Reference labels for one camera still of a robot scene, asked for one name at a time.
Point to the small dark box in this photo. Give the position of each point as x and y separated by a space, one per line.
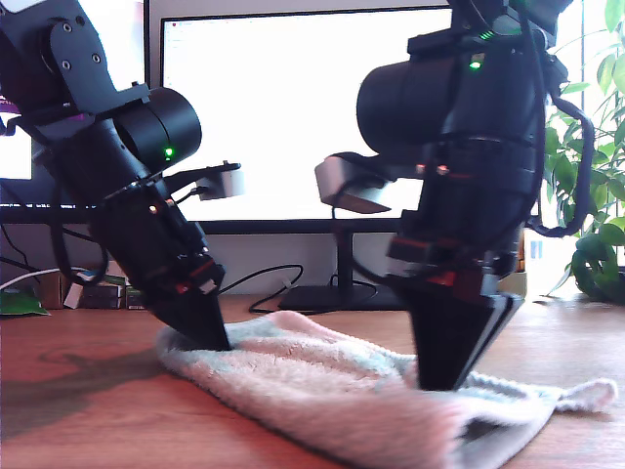
100 298

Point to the green leafy houseplant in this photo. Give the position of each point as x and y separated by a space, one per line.
593 244

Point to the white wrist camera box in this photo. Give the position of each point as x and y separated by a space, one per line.
337 181
224 184

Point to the green plastic bag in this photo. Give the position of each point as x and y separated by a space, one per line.
19 304

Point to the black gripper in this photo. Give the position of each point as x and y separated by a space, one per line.
151 234
473 210

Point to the small white box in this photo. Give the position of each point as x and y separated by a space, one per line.
73 295

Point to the pink green fluffy tea towel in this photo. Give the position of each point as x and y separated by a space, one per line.
317 376

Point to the brown cardboard box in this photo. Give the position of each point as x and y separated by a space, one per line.
51 293

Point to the large black computer monitor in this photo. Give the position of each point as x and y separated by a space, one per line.
293 122

